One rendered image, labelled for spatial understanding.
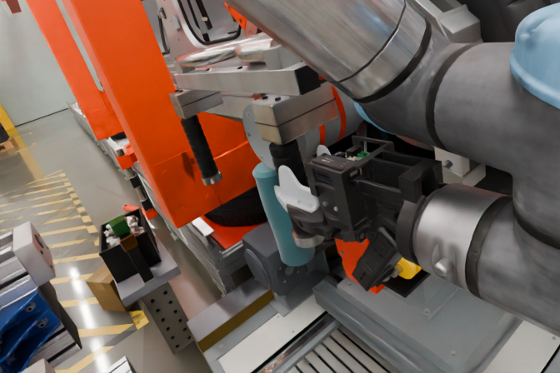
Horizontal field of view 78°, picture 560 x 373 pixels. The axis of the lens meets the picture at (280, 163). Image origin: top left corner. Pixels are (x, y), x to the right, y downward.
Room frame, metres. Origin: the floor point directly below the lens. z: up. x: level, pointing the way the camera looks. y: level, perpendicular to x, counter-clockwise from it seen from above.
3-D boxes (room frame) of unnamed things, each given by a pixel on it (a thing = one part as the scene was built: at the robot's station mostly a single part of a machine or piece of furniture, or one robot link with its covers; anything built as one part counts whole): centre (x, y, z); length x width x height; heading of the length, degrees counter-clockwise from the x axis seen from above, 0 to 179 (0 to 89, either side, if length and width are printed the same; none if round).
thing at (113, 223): (0.84, 0.46, 0.64); 0.04 x 0.04 x 0.04; 28
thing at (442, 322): (0.74, -0.29, 0.32); 0.40 x 0.30 x 0.28; 28
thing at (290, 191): (0.36, 0.00, 0.85); 0.09 x 0.03 x 0.06; 38
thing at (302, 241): (0.40, -0.01, 0.83); 0.04 x 0.04 x 0.16
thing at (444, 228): (0.21, -0.12, 0.85); 0.08 x 0.05 x 0.08; 119
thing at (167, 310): (1.04, 0.57, 0.21); 0.10 x 0.10 x 0.42; 28
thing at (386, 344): (0.79, -0.26, 0.13); 0.50 x 0.36 x 0.10; 28
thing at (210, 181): (0.70, 0.15, 0.83); 0.04 x 0.04 x 0.16
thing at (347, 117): (0.63, -0.07, 0.85); 0.21 x 0.14 x 0.14; 118
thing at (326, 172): (0.28, -0.08, 0.86); 0.12 x 0.08 x 0.09; 29
